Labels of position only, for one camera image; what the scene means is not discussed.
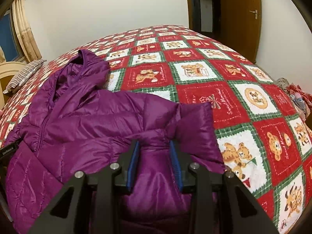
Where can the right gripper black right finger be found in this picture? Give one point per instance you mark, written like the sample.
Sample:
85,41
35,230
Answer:
220,203

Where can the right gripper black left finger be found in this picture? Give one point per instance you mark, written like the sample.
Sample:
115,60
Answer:
88,203

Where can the purple puffer jacket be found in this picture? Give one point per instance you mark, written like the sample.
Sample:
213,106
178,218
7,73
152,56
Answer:
75,124

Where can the clothes pile on floor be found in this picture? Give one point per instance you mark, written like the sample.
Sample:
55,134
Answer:
301,99

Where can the red patchwork bear bedspread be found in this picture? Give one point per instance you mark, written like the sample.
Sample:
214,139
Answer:
260,135

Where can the grey striped pillow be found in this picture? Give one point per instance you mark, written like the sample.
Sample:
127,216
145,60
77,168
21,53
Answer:
22,73

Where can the cream wooden headboard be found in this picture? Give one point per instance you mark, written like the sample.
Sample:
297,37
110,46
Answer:
7,77

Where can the window with blue pane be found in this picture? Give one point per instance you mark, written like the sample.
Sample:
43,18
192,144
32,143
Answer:
9,41

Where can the beige right curtain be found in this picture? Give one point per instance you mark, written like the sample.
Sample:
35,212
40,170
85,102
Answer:
24,32

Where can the brown wooden door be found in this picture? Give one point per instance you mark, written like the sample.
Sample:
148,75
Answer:
240,31

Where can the silver door handle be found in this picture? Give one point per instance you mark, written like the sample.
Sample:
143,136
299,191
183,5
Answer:
255,12

